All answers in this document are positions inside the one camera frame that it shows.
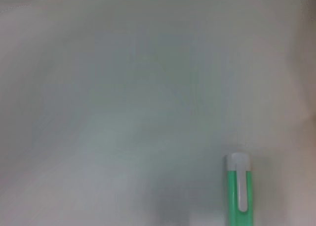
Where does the green pen white clip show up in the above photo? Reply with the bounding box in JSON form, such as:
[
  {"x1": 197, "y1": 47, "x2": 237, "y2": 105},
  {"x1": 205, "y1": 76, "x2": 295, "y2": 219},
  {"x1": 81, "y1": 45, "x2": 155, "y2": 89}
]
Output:
[{"x1": 225, "y1": 151, "x2": 254, "y2": 226}]

